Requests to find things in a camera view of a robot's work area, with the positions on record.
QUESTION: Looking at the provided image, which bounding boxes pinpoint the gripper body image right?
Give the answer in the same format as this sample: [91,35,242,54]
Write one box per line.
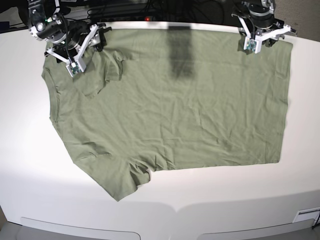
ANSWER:
[241,9,285,38]

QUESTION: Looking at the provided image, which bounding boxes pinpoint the black power strip red light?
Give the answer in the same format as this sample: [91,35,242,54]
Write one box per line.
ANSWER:
[99,15,160,22]

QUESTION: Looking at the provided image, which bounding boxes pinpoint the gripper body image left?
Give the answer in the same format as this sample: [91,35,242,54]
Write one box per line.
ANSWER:
[51,21,105,59]

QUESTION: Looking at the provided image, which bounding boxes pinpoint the green T-shirt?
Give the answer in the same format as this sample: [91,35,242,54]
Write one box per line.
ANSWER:
[42,28,293,201]

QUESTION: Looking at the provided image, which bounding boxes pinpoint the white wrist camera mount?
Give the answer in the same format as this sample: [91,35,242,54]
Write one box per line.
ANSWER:
[45,22,100,77]
[231,12,297,54]

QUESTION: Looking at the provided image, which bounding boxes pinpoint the black cable at table edge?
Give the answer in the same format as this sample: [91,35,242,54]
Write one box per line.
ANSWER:
[311,210,320,230]

